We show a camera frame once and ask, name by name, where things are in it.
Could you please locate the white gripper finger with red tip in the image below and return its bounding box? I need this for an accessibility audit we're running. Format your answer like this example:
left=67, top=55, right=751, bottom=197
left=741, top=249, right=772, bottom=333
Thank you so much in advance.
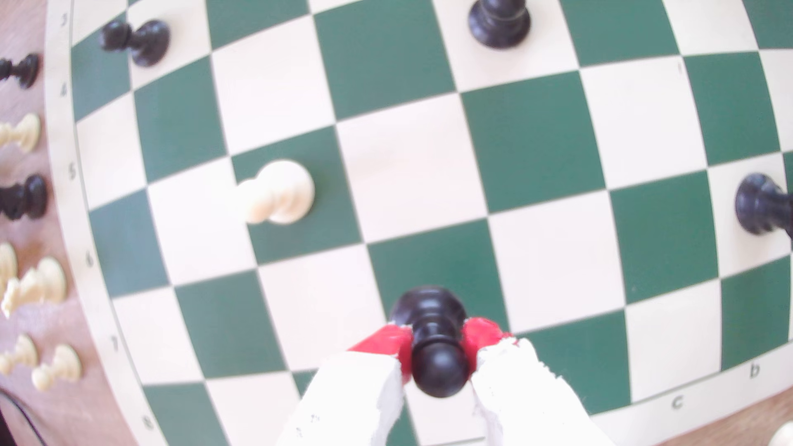
left=461, top=317, right=614, bottom=446
left=277, top=325, right=413, bottom=446

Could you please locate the black pawn chess piece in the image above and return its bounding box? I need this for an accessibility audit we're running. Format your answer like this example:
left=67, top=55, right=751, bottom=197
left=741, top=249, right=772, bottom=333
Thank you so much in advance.
left=389, top=285, right=472, bottom=399
left=0, top=53, right=41, bottom=89
left=100, top=19, right=171, bottom=68
left=468, top=0, right=532, bottom=50

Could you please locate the white pawn chess piece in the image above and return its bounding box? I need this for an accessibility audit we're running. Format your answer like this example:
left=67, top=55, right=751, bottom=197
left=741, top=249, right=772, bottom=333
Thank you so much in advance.
left=31, top=344, right=83, bottom=392
left=0, top=334, right=39, bottom=376
left=235, top=160, right=316, bottom=225

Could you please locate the green and cream chess mat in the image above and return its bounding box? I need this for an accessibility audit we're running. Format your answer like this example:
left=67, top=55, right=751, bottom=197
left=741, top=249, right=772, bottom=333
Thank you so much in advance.
left=43, top=0, right=793, bottom=446

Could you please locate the black rook chess piece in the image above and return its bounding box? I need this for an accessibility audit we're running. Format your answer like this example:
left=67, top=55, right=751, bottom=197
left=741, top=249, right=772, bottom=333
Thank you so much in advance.
left=735, top=173, right=793, bottom=239

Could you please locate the white knight chess piece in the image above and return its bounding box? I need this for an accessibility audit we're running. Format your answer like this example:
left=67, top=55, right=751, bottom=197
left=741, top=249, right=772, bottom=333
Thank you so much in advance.
left=0, top=256, right=68, bottom=319

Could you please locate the black cable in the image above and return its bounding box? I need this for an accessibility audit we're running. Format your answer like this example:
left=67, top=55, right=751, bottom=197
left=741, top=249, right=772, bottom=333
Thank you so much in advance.
left=0, top=387, right=47, bottom=446

